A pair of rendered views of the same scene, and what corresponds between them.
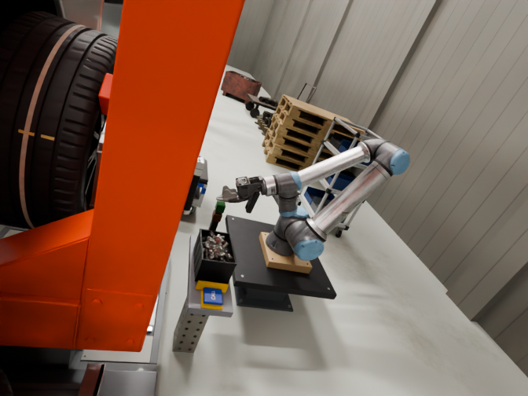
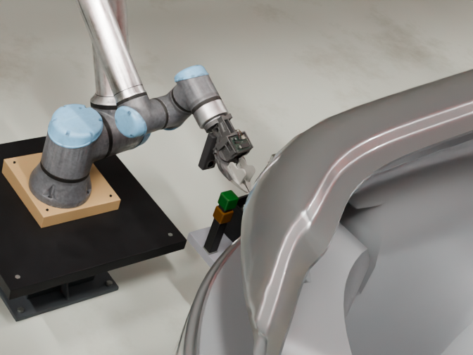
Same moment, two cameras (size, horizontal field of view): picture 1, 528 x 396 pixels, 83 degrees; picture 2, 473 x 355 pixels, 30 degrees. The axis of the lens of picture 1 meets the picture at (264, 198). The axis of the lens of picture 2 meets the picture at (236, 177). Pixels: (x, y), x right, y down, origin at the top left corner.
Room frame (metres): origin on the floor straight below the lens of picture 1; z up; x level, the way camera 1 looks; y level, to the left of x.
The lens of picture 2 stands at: (2.08, 1.87, 2.10)
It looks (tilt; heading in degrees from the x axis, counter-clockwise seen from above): 36 degrees down; 242
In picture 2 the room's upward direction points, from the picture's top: 20 degrees clockwise
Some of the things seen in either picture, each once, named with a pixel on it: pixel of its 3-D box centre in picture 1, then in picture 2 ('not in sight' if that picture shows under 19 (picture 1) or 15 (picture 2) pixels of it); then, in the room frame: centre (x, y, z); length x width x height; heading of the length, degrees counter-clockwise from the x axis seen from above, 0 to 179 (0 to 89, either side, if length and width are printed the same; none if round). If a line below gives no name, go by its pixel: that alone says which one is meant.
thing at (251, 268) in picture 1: (268, 269); (49, 233); (1.55, -0.20, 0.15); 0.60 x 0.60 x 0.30; 21
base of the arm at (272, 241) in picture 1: (283, 239); (62, 175); (1.55, -0.20, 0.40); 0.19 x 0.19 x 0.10
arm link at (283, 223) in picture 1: (291, 221); (74, 139); (1.54, -0.20, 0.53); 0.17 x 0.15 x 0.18; 30
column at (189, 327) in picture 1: (195, 313); not in sight; (0.97, 0.08, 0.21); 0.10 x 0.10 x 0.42; 21
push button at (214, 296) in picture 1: (212, 297); not in sight; (0.84, 0.03, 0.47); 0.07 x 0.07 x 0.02; 21
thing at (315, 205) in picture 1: (337, 178); not in sight; (2.82, -0.58, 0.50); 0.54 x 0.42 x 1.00; 21
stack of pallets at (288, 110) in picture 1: (309, 138); not in sight; (4.47, -0.28, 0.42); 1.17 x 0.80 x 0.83; 106
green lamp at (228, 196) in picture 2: (220, 207); (228, 200); (1.18, 0.17, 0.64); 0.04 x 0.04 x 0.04; 21
